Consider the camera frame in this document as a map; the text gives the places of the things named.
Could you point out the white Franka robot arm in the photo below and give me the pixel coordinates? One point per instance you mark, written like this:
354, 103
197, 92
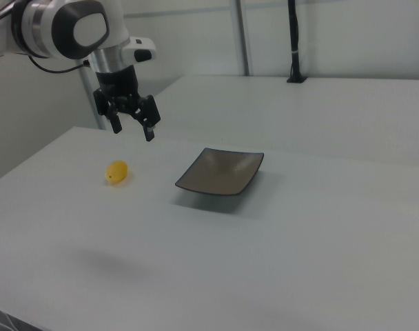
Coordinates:
40, 27

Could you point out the yellow lemon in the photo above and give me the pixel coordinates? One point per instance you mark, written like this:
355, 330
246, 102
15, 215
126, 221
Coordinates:
116, 171

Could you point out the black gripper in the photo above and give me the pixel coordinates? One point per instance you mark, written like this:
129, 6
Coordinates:
118, 86

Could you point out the square brown ceramic plate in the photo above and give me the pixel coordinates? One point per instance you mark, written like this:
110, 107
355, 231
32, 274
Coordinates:
220, 172

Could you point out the aluminium frame post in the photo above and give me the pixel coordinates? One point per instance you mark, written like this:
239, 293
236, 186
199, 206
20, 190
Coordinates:
245, 38

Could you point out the black pole stand with base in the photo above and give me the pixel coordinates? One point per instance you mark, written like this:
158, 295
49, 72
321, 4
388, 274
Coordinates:
294, 41

